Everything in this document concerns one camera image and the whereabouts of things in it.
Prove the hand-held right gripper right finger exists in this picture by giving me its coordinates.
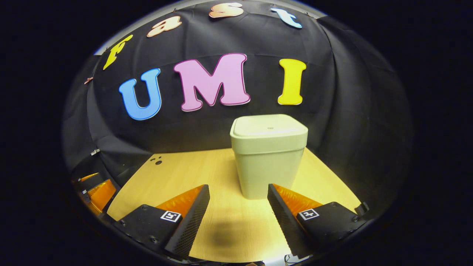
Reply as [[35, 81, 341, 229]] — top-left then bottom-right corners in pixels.
[[267, 184, 364, 260]]

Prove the black backdrop cloth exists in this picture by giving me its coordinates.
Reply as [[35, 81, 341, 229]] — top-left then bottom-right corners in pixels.
[[62, 0, 414, 222]]

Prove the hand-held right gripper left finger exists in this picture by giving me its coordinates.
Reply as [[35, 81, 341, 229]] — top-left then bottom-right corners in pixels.
[[113, 184, 210, 259]]

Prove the wooden desktop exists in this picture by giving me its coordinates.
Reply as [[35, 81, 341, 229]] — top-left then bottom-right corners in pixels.
[[106, 148, 362, 263]]

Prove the green desktop garbage bin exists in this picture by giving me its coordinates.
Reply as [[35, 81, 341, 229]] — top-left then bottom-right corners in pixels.
[[230, 114, 309, 200]]

